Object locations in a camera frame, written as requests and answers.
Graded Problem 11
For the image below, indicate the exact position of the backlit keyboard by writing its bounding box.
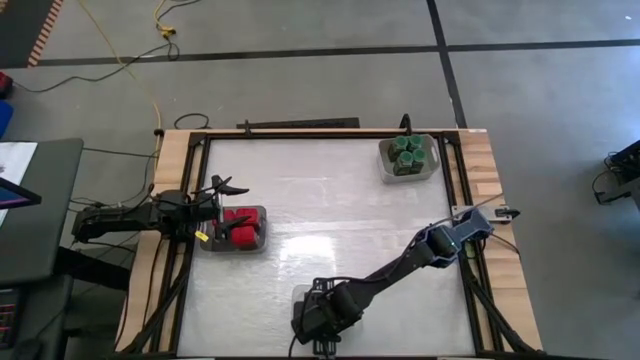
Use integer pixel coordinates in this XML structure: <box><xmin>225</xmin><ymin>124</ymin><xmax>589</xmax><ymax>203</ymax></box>
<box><xmin>0</xmin><ymin>288</ymin><xmax>22</xmax><ymax>351</ymax></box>

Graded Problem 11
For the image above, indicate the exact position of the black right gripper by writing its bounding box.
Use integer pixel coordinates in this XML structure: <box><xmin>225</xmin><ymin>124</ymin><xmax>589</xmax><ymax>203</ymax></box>
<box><xmin>291</xmin><ymin>286</ymin><xmax>350</xmax><ymax>360</ymax></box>

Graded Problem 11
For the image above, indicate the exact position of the clear plastic bin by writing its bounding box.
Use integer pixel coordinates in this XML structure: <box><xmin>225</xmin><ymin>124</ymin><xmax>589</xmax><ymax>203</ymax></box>
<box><xmin>291</xmin><ymin>283</ymin><xmax>365</xmax><ymax>340</ymax></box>

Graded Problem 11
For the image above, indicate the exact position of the tablet screen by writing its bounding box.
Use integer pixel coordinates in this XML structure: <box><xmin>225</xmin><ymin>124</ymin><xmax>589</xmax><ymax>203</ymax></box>
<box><xmin>0</xmin><ymin>177</ymin><xmax>43</xmax><ymax>211</ymax></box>

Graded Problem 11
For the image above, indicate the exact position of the long black floor cable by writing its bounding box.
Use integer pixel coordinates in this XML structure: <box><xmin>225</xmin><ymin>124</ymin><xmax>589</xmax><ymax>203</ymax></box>
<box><xmin>13</xmin><ymin>41</ymin><xmax>181</xmax><ymax>95</ymax></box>

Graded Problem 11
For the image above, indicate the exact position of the long yellow floor cable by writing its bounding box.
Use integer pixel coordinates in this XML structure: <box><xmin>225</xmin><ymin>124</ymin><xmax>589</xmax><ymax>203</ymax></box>
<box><xmin>74</xmin><ymin>0</ymin><xmax>162</xmax><ymax>132</ymax></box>

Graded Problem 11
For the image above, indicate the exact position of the white table cover sheet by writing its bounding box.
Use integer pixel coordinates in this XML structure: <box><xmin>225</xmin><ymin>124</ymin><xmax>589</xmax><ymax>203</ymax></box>
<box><xmin>177</xmin><ymin>137</ymin><xmax>477</xmax><ymax>357</ymax></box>

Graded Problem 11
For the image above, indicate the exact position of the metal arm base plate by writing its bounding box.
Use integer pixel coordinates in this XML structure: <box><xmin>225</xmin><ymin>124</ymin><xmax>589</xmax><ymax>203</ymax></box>
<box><xmin>451</xmin><ymin>203</ymin><xmax>522</xmax><ymax>222</ymax></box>

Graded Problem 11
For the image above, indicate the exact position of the black metal table frame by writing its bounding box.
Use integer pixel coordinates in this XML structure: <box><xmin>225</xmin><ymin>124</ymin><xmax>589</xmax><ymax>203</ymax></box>
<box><xmin>113</xmin><ymin>127</ymin><xmax>546</xmax><ymax>360</ymax></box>

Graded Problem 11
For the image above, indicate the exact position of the grey desk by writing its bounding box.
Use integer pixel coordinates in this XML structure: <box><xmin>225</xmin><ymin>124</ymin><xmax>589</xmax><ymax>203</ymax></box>
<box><xmin>0</xmin><ymin>138</ymin><xmax>85</xmax><ymax>287</ymax></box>

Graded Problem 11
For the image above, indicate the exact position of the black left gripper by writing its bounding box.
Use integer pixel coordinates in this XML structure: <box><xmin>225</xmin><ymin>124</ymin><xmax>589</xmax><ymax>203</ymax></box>
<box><xmin>192</xmin><ymin>174</ymin><xmax>252</xmax><ymax>242</ymax></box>

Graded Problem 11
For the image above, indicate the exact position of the white paper sheet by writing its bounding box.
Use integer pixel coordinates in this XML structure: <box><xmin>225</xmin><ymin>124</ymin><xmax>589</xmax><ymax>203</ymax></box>
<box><xmin>0</xmin><ymin>141</ymin><xmax>39</xmax><ymax>187</ymax></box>

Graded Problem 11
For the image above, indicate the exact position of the black flat bar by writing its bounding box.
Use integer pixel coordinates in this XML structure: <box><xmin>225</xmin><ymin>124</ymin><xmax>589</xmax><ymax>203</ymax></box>
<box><xmin>236</xmin><ymin>117</ymin><xmax>361</xmax><ymax>131</ymax></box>

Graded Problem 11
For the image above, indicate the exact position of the black equipment with cables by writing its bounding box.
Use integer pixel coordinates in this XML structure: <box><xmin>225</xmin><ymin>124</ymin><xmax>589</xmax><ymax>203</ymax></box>
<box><xmin>591</xmin><ymin>138</ymin><xmax>640</xmax><ymax>206</ymax></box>

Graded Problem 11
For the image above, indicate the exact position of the dark mat with orange edge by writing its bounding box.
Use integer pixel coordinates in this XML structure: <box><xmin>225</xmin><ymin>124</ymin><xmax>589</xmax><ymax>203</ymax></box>
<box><xmin>0</xmin><ymin>0</ymin><xmax>67</xmax><ymax>70</ymax></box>

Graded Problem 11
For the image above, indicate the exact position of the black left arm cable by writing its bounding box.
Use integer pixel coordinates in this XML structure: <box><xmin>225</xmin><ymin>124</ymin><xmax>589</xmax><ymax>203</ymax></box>
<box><xmin>192</xmin><ymin>173</ymin><xmax>234</xmax><ymax>199</ymax></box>

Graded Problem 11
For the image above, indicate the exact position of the black cable loop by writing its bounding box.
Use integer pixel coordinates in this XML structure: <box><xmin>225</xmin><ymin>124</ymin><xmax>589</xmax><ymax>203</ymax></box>
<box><xmin>173</xmin><ymin>112</ymin><xmax>212</xmax><ymax>131</ymax></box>

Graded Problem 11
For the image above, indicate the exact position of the blue object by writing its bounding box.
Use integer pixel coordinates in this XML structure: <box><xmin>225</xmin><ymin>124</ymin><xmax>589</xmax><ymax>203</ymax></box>
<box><xmin>0</xmin><ymin>99</ymin><xmax>16</xmax><ymax>140</ymax></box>

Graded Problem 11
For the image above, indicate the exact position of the smoky grey plastic bin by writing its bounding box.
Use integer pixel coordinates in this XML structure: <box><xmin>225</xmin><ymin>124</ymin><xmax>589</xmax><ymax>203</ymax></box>
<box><xmin>199</xmin><ymin>204</ymin><xmax>269</xmax><ymax>254</ymax></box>

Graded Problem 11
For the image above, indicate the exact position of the yellow cord with plug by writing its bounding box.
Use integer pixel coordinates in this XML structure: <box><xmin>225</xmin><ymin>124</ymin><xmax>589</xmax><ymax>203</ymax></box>
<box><xmin>152</xmin><ymin>0</ymin><xmax>202</xmax><ymax>40</ymax></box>

